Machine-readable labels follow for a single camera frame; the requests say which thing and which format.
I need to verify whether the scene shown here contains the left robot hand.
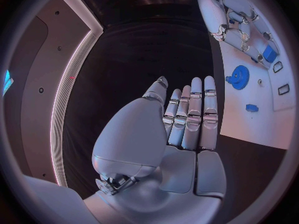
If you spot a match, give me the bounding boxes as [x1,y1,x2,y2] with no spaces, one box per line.
[83,75,228,224]

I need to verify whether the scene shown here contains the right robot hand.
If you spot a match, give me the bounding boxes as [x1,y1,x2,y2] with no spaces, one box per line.
[195,0,281,69]

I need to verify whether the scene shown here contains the white task board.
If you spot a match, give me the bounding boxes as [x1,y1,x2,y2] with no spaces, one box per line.
[218,0,298,150]

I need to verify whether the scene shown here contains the blue gear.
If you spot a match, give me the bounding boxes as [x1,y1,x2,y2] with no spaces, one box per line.
[225,65,251,91]

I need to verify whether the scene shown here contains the blue block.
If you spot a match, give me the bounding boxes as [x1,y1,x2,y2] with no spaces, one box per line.
[262,44,279,63]

